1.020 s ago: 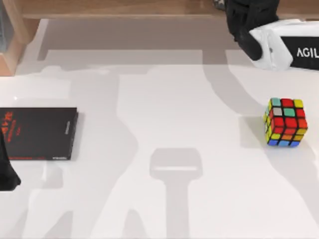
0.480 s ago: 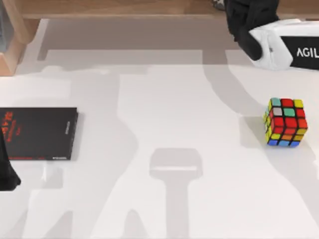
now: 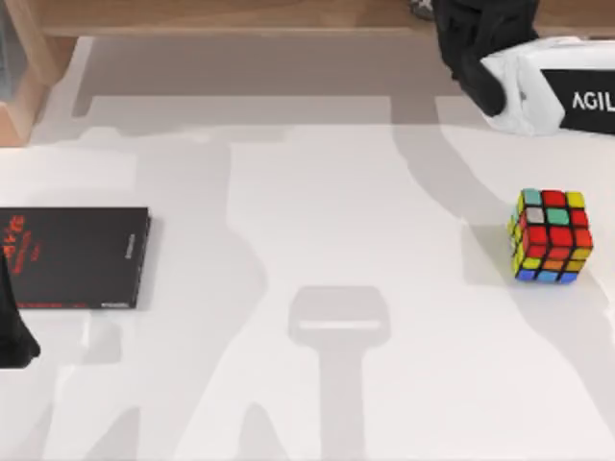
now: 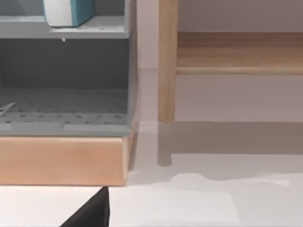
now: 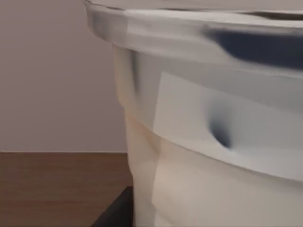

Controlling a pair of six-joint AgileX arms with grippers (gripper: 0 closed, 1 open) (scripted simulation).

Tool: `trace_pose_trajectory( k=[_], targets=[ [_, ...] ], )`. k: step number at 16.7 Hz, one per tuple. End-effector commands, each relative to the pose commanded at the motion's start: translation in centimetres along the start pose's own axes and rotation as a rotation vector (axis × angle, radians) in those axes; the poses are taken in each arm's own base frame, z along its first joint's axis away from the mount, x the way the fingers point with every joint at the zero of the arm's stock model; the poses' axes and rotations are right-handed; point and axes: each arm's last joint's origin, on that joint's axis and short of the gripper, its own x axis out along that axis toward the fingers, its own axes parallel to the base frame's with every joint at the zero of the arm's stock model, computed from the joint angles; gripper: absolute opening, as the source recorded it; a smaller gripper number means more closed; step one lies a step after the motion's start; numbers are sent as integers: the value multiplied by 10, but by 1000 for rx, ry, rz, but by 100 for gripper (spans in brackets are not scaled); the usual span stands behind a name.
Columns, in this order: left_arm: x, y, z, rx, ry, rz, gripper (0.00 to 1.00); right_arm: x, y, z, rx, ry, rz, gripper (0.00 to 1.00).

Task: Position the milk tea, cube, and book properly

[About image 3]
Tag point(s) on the black book with red print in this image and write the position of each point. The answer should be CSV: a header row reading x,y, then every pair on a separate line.
x,y
81,259

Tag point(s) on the multicoloured puzzle cube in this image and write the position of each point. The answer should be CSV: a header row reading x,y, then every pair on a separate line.
x,y
552,237

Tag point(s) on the pale grey rounded box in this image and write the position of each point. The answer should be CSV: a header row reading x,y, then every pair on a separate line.
x,y
423,7

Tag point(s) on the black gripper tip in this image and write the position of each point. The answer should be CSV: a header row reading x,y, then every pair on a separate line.
x,y
10,336

